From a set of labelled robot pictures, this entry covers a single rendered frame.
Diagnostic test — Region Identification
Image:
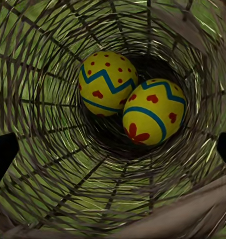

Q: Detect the wicker basket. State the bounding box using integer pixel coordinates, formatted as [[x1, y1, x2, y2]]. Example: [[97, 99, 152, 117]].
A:
[[0, 0, 226, 239]]

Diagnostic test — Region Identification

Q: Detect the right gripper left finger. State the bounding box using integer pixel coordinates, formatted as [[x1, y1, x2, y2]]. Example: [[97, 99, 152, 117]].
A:
[[0, 132, 19, 181]]

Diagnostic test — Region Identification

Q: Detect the easter egg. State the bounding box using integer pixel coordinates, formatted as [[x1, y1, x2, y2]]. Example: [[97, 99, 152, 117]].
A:
[[121, 77, 188, 146], [77, 50, 139, 118]]

